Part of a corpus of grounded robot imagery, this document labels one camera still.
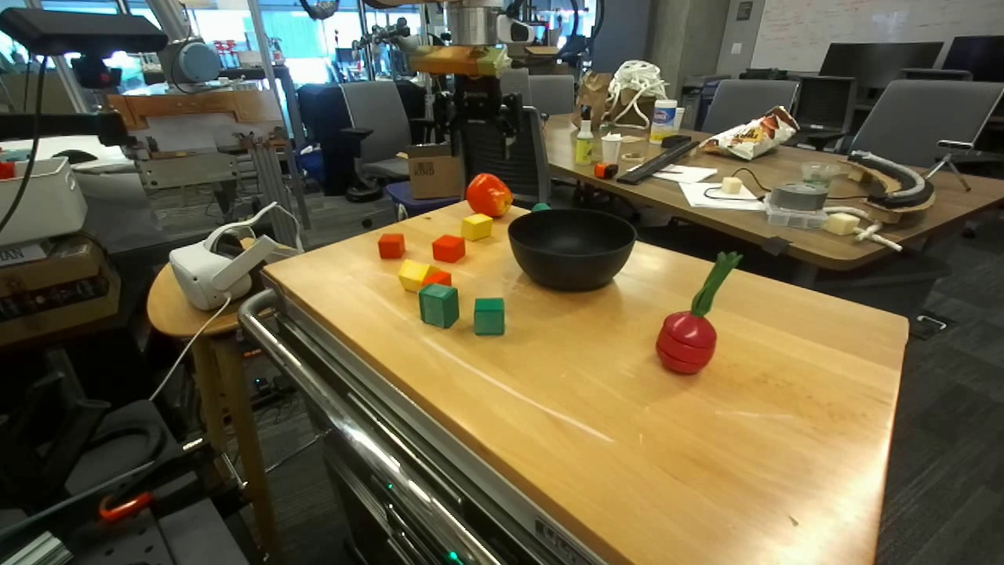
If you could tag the red wooden cube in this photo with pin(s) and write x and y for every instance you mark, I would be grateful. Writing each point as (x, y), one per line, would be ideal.
(451, 248)

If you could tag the wrist camera with beige mount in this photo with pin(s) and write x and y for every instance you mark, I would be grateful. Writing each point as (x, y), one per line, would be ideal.
(460, 60)

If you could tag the yellow wooden cube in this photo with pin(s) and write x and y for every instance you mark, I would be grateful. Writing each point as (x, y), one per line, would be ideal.
(479, 227)

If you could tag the white VR headset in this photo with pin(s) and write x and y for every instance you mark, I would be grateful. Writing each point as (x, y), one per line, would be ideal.
(216, 267)

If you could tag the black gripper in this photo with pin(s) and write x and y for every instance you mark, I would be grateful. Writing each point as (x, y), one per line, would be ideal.
(489, 110)

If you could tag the black flat panel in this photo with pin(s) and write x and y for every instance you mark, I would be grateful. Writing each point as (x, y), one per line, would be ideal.
(84, 30)

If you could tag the large green wooden block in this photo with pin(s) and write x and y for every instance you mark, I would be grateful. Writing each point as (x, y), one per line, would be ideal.
(441, 304)

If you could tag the white printer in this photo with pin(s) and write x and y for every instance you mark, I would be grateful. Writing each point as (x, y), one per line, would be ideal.
(35, 206)

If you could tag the red toy radish green leaves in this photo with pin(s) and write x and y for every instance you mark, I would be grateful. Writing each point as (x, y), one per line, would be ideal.
(686, 343)

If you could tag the yellow liquid bottle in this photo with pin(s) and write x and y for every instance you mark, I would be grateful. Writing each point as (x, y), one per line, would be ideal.
(585, 145)

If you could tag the yellow wooden block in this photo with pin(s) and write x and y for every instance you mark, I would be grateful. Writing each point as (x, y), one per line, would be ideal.
(412, 277)

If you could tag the grey metal tool cart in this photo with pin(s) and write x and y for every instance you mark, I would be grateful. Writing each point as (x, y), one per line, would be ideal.
(420, 491)

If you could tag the dark office chair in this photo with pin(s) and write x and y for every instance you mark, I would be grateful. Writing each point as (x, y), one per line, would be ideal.
(537, 159)

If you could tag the black monitor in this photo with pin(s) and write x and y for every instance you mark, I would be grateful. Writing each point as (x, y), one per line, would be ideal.
(977, 56)
(879, 60)

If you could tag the white power adapter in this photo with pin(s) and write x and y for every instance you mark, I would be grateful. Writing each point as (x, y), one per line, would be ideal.
(841, 225)

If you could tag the white paper sheet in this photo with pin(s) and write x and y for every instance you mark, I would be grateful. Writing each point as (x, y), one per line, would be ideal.
(723, 199)
(686, 173)

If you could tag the cardboard box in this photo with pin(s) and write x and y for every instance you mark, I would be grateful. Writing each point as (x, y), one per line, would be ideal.
(428, 173)

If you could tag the small orange object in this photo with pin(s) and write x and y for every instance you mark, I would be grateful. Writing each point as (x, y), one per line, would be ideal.
(604, 171)

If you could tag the curved white black device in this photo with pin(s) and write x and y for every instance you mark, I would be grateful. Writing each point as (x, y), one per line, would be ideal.
(900, 183)

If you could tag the black metal stand frame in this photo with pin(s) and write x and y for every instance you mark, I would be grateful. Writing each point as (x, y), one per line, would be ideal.
(63, 440)

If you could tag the chips bag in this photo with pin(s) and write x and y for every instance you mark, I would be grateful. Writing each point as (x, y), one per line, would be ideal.
(756, 135)

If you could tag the round wooden stool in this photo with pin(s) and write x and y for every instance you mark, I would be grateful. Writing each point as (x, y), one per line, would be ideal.
(183, 316)

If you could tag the white mesh helmet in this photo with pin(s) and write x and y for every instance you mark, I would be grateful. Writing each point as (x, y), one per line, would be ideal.
(636, 81)

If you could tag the orange wooden block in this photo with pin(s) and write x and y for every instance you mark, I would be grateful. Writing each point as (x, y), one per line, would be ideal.
(441, 277)
(391, 246)

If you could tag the long black keyboard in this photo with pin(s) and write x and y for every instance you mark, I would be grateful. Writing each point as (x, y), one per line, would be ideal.
(661, 159)

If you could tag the black bowl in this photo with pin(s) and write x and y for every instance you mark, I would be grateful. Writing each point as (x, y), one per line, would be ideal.
(572, 256)

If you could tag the brown wooden desk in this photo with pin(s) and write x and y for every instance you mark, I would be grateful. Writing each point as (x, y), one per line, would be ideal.
(900, 209)

